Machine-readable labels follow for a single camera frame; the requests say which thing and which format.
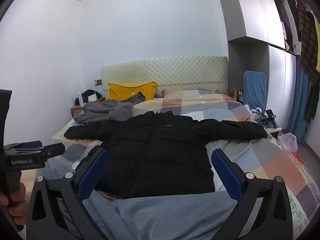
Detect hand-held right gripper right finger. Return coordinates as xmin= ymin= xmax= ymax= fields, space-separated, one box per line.
xmin=211 ymin=148 xmax=293 ymax=240

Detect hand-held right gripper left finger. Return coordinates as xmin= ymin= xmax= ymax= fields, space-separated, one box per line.
xmin=26 ymin=147 xmax=109 ymax=240

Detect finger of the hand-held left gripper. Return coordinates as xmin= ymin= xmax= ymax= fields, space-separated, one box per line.
xmin=4 ymin=141 xmax=43 ymax=151
xmin=41 ymin=142 xmax=66 ymax=160

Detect black puffer jacket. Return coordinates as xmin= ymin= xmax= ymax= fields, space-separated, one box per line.
xmin=64 ymin=110 xmax=268 ymax=198

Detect person's left hand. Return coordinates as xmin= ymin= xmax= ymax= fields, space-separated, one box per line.
xmin=0 ymin=182 xmax=28 ymax=227

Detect wooden nightstand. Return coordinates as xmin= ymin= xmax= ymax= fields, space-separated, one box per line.
xmin=71 ymin=105 xmax=85 ymax=118

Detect grey hoodie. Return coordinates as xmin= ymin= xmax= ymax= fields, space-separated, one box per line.
xmin=75 ymin=92 xmax=146 ymax=124

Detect white side table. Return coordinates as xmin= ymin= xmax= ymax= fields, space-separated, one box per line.
xmin=255 ymin=125 xmax=282 ymax=133

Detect black bag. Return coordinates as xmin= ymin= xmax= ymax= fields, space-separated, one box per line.
xmin=81 ymin=89 xmax=102 ymax=103

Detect checkered pastel quilt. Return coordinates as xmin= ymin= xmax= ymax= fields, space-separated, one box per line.
xmin=52 ymin=88 xmax=314 ymax=240

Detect clear plastic bag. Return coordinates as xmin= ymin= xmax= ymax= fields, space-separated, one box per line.
xmin=279 ymin=132 xmax=298 ymax=153

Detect red plastic object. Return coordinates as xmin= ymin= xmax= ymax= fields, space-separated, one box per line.
xmin=291 ymin=151 xmax=304 ymax=165

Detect person's legs in jeans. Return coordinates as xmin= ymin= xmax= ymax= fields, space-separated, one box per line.
xmin=46 ymin=159 xmax=238 ymax=240

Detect blue covered chair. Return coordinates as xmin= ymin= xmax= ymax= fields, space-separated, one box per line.
xmin=243 ymin=70 xmax=267 ymax=110

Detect yellow pillow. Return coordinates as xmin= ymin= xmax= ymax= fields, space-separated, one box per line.
xmin=107 ymin=81 xmax=157 ymax=102

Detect blue curtain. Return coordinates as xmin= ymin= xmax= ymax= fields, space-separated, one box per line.
xmin=287 ymin=67 xmax=313 ymax=143

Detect dark patterned scarf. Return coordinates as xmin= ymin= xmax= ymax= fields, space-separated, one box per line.
xmin=304 ymin=81 xmax=320 ymax=124

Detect cream quilted headboard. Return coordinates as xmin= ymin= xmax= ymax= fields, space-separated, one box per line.
xmin=101 ymin=56 xmax=229 ymax=100

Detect brown houndstooth garment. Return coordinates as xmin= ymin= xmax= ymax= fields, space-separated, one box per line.
xmin=296 ymin=0 xmax=320 ymax=84

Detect grey and white wardrobe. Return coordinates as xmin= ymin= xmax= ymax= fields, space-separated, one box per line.
xmin=215 ymin=0 xmax=300 ymax=135

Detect black hanging garment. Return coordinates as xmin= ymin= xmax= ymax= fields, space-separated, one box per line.
xmin=286 ymin=0 xmax=301 ymax=53

